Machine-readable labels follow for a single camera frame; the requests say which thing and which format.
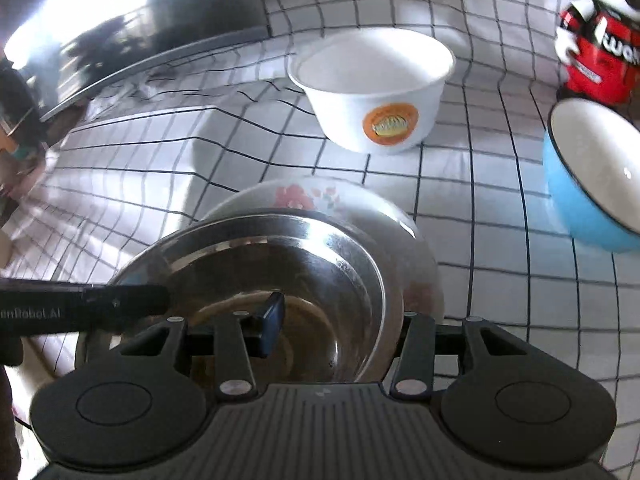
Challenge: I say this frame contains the stainless steel bowl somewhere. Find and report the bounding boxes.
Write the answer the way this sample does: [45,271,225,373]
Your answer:
[111,210,404,385]

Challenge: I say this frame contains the floral white plate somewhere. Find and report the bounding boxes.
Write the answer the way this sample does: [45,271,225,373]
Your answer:
[205,176,445,322]

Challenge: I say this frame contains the blue enamel bowl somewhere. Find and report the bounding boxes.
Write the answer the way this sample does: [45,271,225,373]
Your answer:
[542,99,639,252]

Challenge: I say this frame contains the white paper bowl orange logo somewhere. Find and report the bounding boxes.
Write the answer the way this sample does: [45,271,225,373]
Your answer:
[288,27,457,155]

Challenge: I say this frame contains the checkered white tablecloth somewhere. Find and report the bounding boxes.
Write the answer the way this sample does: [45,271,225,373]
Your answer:
[4,0,639,479]

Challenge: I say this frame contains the stainless steel appliance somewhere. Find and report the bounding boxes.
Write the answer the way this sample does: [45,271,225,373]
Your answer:
[1,0,269,119]

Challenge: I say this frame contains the red white robot toy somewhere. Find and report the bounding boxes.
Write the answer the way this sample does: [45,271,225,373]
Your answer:
[554,0,639,107]

